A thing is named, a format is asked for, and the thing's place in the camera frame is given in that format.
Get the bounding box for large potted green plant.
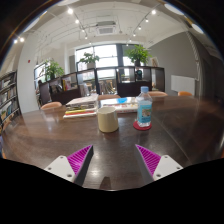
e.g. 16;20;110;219
124;44;153;67

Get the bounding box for low black shelf unit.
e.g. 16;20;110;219
38;65;166;106

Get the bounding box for stack of books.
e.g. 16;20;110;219
62;94;100;120

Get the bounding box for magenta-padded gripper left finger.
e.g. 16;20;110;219
43;144;94;187

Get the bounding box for white wall panel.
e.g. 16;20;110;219
170;74;197;97

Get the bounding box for clear plastic water bottle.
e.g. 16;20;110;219
135;85;154;128

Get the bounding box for bushy potted green plant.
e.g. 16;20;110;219
43;59;65;81

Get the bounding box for ceiling lights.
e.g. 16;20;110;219
13;3;204;44

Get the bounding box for tall dark bookshelf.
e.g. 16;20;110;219
0;69;22;129

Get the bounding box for small potted green plant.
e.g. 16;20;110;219
79;52;100;70

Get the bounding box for cream ceramic cup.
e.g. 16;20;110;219
96;106;120;134

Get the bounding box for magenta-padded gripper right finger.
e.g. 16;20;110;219
134;144;184;186

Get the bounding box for ceiling air conditioner unit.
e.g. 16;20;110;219
95;20;118;36

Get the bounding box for flat round red coaster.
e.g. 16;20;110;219
132;120;153;132

